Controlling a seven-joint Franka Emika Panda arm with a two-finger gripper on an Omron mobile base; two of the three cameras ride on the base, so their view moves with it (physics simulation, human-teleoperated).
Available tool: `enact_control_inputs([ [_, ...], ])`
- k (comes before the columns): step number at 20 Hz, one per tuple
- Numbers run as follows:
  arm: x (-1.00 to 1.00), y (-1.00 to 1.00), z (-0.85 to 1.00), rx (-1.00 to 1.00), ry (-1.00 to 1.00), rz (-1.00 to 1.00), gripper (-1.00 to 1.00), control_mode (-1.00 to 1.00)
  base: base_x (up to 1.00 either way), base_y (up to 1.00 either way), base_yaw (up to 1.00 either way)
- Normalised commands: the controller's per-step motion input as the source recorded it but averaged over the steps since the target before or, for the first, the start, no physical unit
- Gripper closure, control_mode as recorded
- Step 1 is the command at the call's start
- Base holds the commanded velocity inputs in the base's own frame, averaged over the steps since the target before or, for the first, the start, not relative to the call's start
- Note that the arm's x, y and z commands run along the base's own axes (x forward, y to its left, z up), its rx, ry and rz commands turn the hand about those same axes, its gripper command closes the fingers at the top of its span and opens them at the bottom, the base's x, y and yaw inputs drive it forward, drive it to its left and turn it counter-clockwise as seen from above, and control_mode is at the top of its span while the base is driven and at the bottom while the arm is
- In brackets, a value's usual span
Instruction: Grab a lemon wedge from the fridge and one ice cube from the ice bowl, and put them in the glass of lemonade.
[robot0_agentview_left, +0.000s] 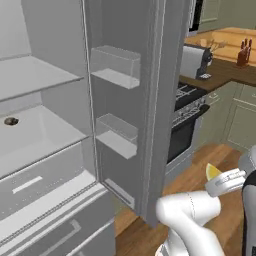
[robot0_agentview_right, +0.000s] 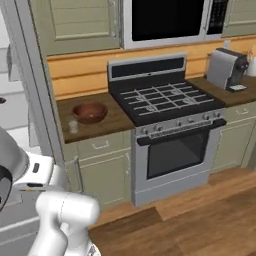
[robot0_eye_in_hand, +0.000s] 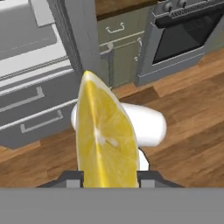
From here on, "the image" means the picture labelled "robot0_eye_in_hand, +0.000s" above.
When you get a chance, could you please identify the grey fridge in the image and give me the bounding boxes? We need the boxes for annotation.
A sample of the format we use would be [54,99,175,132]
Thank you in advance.
[0,0,86,151]

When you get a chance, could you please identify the grey fridge door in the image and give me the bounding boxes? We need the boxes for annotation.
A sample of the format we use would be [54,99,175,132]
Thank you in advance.
[46,0,102,88]

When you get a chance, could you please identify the silver cupboard door handle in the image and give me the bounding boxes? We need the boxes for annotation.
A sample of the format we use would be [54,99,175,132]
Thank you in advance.
[99,42,115,57]
[133,37,144,62]

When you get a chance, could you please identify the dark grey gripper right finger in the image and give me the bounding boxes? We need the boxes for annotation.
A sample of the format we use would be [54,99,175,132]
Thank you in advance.
[136,171,185,188]

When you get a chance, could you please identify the green cupboard door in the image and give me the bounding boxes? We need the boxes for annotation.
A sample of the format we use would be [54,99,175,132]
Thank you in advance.
[111,35,144,88]

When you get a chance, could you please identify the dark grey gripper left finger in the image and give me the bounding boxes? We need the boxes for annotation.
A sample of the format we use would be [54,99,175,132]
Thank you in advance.
[37,171,85,188]

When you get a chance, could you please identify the dark oven door handle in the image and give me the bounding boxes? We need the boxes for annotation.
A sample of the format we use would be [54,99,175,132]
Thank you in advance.
[154,3,224,29]

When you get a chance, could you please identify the silver fridge drawer handle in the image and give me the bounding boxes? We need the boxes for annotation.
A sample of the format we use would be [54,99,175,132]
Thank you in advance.
[0,86,46,114]
[19,109,65,135]

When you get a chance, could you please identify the grey oven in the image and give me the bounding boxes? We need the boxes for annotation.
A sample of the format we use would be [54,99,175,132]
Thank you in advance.
[135,0,224,88]

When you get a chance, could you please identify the yellow lemon wedge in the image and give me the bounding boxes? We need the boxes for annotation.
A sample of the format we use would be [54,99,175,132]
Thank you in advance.
[74,69,140,188]

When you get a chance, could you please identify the grey fridge drawer front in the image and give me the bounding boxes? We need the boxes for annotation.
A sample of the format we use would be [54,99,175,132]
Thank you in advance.
[0,69,82,127]
[0,100,79,151]

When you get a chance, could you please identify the green drawer front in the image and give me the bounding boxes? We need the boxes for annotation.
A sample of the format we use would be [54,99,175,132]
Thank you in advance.
[96,15,147,46]

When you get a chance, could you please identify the white round object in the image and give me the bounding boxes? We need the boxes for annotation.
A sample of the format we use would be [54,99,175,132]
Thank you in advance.
[70,101,168,172]

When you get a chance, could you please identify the black glass oven door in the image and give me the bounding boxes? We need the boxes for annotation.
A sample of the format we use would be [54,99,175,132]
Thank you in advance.
[151,8,224,66]

